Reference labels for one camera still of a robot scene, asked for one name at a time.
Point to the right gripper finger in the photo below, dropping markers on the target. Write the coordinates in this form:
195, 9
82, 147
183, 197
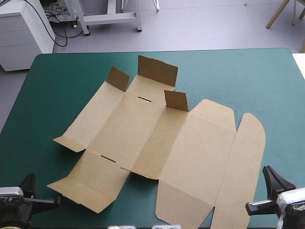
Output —
262, 206
276, 182

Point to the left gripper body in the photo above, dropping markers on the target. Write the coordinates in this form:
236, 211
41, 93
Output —
14, 210

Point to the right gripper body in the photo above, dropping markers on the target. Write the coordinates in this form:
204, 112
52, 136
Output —
295, 214

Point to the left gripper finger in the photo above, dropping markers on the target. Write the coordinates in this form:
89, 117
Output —
29, 188
45, 203

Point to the brown cardboard box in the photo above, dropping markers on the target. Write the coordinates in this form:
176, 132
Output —
133, 128

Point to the white drawer cabinet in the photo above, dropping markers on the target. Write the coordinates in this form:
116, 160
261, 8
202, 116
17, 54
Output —
21, 35

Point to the wooden chair leg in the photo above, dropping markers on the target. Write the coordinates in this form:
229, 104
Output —
277, 14

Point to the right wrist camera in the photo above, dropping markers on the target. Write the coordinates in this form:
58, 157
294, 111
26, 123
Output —
291, 196

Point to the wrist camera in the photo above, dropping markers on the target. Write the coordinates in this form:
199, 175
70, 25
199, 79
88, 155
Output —
291, 196
10, 192

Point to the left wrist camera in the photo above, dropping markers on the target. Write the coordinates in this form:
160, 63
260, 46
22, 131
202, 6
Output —
10, 192

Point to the white metal table frame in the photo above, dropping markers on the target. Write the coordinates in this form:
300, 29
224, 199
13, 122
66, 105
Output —
112, 17

